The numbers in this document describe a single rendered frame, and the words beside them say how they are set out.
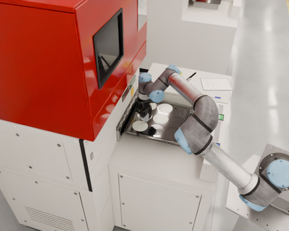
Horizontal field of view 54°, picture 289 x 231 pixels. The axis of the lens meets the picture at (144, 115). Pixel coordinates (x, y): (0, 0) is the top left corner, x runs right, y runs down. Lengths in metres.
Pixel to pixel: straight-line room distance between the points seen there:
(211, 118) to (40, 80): 0.71
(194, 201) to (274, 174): 0.56
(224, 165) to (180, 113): 0.71
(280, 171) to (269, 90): 2.67
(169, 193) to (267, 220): 0.54
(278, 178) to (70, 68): 0.97
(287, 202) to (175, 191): 0.58
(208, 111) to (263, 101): 2.55
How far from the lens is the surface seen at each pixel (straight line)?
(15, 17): 1.08
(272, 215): 1.66
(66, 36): 0.99
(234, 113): 3.45
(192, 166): 1.71
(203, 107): 1.24
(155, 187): 1.72
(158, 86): 1.51
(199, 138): 1.22
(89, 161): 1.41
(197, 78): 2.15
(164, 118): 1.86
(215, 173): 1.60
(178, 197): 1.74
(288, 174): 1.38
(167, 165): 1.69
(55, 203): 1.90
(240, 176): 1.34
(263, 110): 3.61
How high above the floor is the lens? 2.14
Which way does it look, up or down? 41 degrees down
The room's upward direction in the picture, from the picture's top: 1 degrees clockwise
